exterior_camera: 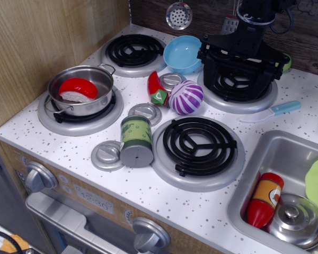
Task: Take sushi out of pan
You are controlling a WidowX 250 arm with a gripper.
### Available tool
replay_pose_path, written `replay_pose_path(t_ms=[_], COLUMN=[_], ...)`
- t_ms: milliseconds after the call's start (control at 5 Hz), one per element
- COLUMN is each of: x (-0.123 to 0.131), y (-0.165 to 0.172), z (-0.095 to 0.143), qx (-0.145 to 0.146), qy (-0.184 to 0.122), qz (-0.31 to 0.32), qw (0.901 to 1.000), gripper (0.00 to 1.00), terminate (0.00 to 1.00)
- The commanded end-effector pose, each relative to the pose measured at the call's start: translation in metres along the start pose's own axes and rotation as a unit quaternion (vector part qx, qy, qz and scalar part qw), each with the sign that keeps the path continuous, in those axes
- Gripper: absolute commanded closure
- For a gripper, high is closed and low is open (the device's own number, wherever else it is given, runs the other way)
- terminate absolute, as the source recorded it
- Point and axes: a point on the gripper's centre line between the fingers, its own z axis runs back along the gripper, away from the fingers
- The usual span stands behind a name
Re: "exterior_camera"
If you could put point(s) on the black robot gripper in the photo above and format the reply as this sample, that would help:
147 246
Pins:
244 49

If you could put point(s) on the red and white toy sushi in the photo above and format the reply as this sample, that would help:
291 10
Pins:
78 90

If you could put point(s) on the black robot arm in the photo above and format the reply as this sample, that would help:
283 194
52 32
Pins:
261 12

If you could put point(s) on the small steel pan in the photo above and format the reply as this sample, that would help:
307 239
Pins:
102 78

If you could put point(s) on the back right black burner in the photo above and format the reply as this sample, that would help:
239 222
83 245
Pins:
257 103

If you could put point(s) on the black burner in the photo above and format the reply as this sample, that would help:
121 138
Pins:
80 128
197 154
257 103
134 55

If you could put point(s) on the hanging steel slotted spatula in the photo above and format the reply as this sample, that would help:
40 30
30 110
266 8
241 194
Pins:
229 25

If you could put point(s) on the green toy pear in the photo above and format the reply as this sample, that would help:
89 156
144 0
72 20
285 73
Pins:
287 66

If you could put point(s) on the purple striped toy onion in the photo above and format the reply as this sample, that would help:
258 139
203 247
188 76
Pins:
186 97

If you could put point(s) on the light blue plastic bowl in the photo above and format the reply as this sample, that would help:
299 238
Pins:
180 55

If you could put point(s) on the grey stove top knob upper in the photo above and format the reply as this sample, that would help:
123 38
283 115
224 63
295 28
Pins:
170 80

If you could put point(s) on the grey stove knob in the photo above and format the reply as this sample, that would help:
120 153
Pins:
106 156
150 111
170 80

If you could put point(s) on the hanging steel skimmer spoon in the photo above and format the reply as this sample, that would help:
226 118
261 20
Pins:
179 15

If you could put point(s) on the red toy chili pepper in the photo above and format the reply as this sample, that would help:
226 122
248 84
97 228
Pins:
156 91

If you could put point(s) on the front right black burner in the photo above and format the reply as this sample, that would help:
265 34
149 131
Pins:
197 154

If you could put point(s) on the grey stove top knob middle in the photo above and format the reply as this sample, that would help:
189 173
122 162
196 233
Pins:
150 111

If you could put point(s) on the steel toy sink basin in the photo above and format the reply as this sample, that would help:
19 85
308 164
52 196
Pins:
281 153

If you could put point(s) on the back left black burner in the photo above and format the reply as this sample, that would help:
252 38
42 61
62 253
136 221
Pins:
134 55

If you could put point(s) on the green labelled toy can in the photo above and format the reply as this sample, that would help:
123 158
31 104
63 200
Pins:
136 142

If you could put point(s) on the red toy ketchup bottle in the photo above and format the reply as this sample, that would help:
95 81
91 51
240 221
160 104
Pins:
264 200

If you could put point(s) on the grey stove top knob lower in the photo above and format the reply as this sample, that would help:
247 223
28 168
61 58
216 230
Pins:
106 156

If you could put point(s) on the steel pot lid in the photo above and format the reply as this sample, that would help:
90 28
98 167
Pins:
295 221

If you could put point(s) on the front left black burner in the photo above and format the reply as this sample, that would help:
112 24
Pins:
80 128

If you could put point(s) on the grey oven knob right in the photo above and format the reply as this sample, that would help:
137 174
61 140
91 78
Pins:
150 236

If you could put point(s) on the grey oven knob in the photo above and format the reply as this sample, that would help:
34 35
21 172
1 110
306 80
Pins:
150 236
39 178

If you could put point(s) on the grey oven knob left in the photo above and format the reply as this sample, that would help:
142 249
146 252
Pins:
39 178

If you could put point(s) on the toy knife blue handle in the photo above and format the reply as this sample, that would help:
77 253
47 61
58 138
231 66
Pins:
271 112

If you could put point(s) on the grey oven door handle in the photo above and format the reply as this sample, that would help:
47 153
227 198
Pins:
79 227

